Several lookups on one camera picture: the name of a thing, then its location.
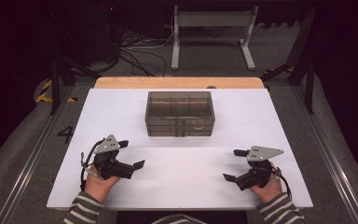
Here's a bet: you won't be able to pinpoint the person's right hand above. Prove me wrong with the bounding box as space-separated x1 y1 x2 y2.
248 161 283 204

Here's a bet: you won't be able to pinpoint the grey metal stand frame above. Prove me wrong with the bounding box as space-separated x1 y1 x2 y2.
171 5 259 71

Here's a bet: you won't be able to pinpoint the person's striped torso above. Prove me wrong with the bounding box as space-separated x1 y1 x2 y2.
151 214 208 224

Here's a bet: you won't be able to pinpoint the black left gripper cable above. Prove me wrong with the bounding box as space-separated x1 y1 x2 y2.
79 139 105 192

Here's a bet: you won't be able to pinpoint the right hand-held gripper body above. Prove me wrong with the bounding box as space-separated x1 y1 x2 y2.
234 145 285 191

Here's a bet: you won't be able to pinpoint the yellow black floor tape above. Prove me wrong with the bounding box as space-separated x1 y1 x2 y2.
34 79 78 104

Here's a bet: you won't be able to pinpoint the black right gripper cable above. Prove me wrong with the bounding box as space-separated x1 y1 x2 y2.
271 165 294 201

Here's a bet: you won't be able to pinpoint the black equipment box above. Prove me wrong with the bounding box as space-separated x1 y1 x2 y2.
82 0 126 63

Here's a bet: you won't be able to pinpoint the white floor cable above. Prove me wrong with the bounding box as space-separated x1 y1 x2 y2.
126 13 177 50

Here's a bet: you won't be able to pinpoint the aluminium floor rail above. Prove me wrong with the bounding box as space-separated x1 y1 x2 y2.
291 85 358 224
0 85 76 224

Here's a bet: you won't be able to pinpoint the black floor cables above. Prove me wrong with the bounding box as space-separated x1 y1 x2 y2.
117 23 169 77

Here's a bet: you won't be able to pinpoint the black metal stand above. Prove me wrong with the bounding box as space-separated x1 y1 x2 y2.
43 6 103 117
260 6 319 115

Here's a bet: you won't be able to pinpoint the person's left hand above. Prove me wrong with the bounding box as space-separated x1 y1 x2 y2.
84 172 121 203

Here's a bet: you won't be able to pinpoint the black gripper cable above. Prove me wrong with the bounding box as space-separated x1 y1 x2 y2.
271 165 294 201
79 139 105 192

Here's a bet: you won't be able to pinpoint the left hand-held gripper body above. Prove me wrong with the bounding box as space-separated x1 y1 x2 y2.
92 133 135 181

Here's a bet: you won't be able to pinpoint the smoky clear drawer organizer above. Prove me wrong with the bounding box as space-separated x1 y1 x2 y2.
145 91 216 138

